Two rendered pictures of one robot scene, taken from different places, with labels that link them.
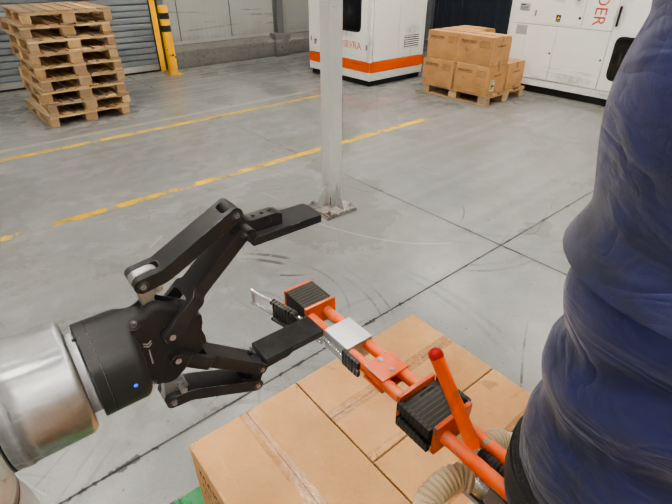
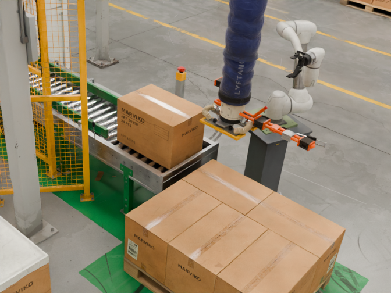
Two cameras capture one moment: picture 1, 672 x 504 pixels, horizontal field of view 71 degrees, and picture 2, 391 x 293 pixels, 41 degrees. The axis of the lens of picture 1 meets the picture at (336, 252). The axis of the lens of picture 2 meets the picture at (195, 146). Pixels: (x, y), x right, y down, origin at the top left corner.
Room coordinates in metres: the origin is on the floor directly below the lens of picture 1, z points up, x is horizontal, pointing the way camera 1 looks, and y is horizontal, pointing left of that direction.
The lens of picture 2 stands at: (3.35, -1.35, 2.90)
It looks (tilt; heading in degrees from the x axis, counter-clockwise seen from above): 33 degrees down; 165
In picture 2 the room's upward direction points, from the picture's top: 6 degrees clockwise
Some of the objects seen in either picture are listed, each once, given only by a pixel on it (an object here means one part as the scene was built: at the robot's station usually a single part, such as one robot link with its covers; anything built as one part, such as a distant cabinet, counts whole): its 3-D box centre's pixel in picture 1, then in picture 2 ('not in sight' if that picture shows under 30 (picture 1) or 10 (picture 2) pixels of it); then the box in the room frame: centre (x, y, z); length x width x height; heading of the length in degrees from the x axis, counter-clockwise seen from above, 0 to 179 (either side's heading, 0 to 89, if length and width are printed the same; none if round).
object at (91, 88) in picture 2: not in sight; (89, 84); (-1.31, -1.26, 0.60); 1.60 x 0.10 x 0.09; 39
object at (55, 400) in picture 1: (44, 389); (308, 59); (0.24, 0.21, 1.54); 0.09 x 0.06 x 0.09; 38
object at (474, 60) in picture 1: (475, 63); not in sight; (7.63, -2.13, 0.45); 1.21 x 1.03 x 0.91; 40
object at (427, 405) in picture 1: (432, 411); (261, 122); (0.50, -0.15, 1.19); 0.10 x 0.08 x 0.06; 128
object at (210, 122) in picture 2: not in sight; (222, 125); (0.36, -0.38, 1.09); 0.34 x 0.10 x 0.05; 38
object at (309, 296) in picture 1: (309, 302); (305, 143); (0.78, 0.06, 1.19); 0.08 x 0.07 x 0.05; 38
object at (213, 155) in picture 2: not in sight; (189, 171); (0.05, -0.50, 0.47); 0.70 x 0.03 x 0.15; 129
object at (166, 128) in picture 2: not in sight; (160, 125); (-0.24, -0.72, 0.75); 0.60 x 0.40 x 0.40; 39
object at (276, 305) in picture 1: (300, 329); (303, 136); (0.70, 0.07, 1.19); 0.31 x 0.03 x 0.05; 50
